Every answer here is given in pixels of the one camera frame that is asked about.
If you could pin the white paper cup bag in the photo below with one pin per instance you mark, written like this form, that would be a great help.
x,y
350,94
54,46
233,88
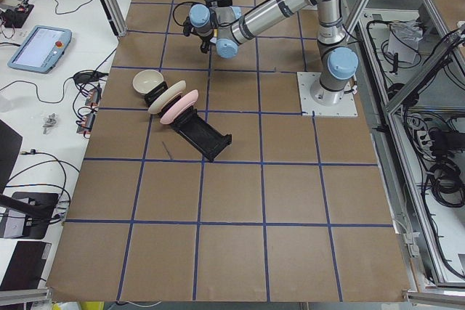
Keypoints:
x,y
404,40

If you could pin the black monitor stand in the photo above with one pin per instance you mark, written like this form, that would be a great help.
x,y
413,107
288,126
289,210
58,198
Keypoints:
x,y
27,214

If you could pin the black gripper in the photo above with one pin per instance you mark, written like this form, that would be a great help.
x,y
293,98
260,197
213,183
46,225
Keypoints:
x,y
205,36

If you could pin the cream plate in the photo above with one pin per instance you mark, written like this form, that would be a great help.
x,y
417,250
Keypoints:
x,y
167,96

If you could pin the near teach pendant tablet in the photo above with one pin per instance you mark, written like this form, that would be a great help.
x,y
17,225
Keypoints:
x,y
41,50

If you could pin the pink plate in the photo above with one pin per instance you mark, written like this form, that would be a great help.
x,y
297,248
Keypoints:
x,y
179,107

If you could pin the cream bowl in rack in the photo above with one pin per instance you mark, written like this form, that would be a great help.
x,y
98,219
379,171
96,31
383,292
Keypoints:
x,y
146,80

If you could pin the black electronics box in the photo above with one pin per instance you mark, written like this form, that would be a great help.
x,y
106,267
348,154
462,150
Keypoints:
x,y
15,18

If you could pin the metal screws pile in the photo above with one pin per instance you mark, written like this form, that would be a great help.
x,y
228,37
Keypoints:
x,y
49,122

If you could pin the brown paper table mat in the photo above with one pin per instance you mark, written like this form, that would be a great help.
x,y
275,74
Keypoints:
x,y
293,210

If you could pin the black mouse-like device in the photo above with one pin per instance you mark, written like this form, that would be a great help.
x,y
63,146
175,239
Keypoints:
x,y
88,76

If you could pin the black dish rack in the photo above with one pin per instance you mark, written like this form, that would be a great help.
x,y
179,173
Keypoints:
x,y
196,131

